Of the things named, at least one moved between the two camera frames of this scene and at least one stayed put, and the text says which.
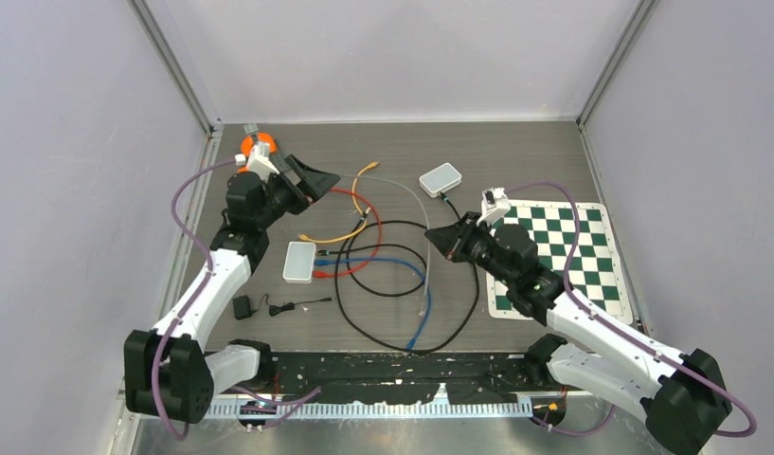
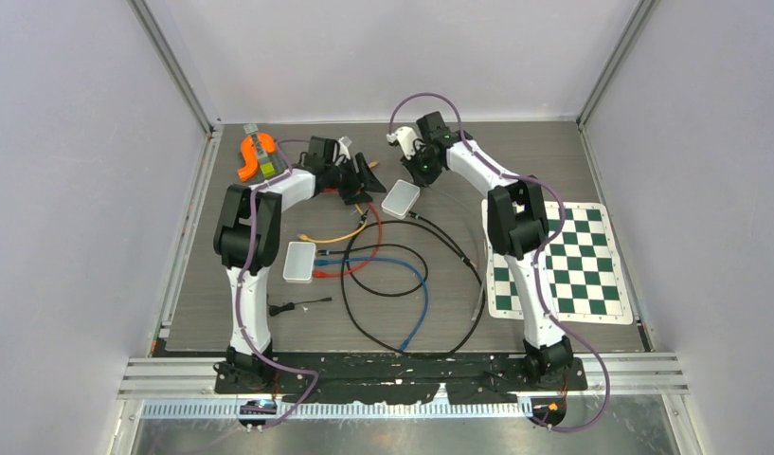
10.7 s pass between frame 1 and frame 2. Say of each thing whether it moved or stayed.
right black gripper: moved
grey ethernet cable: moved
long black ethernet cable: stayed
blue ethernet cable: stayed
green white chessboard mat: stayed
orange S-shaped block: stayed
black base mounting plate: stayed
